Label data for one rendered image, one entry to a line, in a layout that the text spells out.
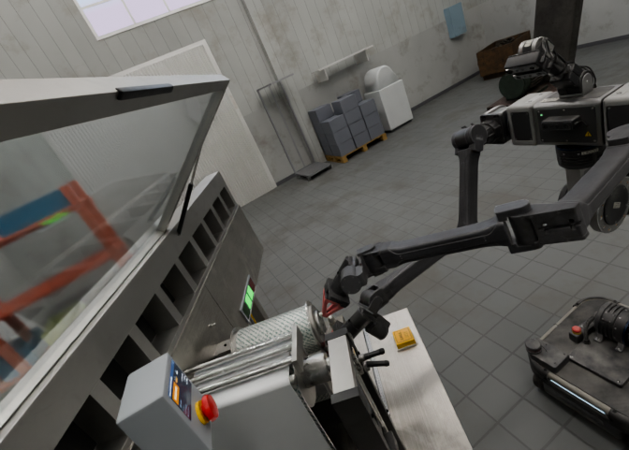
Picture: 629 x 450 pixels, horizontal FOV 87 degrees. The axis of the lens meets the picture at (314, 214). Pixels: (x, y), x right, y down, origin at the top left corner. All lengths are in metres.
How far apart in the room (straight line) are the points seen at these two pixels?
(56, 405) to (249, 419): 0.33
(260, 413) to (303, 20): 7.53
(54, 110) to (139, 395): 0.28
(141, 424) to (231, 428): 0.42
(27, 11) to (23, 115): 7.03
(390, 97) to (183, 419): 7.52
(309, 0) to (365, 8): 1.35
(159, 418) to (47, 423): 0.35
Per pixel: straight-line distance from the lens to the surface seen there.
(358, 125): 7.04
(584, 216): 0.86
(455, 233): 0.88
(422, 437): 1.20
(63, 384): 0.77
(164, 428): 0.43
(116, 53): 7.08
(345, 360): 0.68
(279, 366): 0.73
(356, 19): 8.47
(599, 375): 2.10
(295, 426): 0.81
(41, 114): 0.34
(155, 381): 0.42
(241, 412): 0.78
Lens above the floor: 1.93
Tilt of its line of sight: 22 degrees down
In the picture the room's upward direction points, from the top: 25 degrees counter-clockwise
